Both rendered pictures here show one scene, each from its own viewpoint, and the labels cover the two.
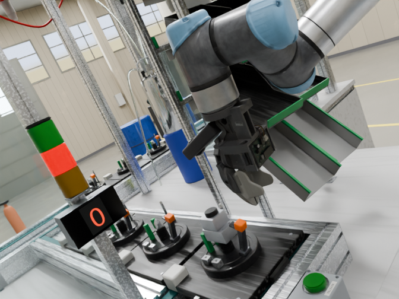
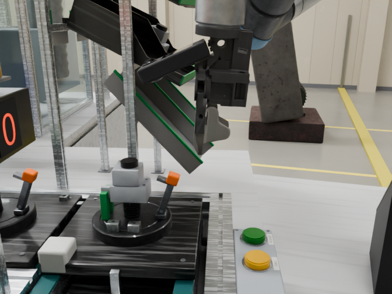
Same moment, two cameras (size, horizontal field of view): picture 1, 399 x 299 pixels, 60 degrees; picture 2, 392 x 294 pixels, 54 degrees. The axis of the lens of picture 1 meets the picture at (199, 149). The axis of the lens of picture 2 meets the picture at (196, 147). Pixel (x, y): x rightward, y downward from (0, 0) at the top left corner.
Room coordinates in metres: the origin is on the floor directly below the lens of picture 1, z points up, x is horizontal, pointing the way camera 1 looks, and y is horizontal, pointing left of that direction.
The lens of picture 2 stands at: (0.20, 0.42, 1.32)
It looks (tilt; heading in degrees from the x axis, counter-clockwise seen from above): 19 degrees down; 312
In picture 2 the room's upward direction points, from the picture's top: straight up
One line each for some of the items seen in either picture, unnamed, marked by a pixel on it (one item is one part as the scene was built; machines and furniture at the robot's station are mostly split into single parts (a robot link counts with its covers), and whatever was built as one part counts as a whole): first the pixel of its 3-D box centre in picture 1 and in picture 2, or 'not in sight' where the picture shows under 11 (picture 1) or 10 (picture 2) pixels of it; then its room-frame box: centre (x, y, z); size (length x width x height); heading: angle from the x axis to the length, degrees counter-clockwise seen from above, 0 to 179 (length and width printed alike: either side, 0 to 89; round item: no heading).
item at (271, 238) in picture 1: (233, 260); (133, 230); (0.70, 0.03, 0.96); 0.24 x 0.24 x 0.02; 38
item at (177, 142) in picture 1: (188, 152); not in sight; (1.69, 0.06, 0.99); 0.16 x 0.16 x 0.27
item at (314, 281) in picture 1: (315, 283); (253, 237); (0.52, -0.09, 0.96); 0.04 x 0.04 x 0.02
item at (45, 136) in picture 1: (46, 136); not in sight; (0.67, 0.26, 1.38); 0.05 x 0.05 x 0.05
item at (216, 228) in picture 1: (213, 223); (124, 178); (0.70, 0.04, 1.06); 0.08 x 0.04 x 0.07; 38
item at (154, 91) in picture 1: (160, 94); not in sight; (1.69, 0.06, 1.32); 0.14 x 0.14 x 0.38
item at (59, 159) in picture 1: (59, 159); not in sight; (0.67, 0.26, 1.33); 0.05 x 0.05 x 0.05
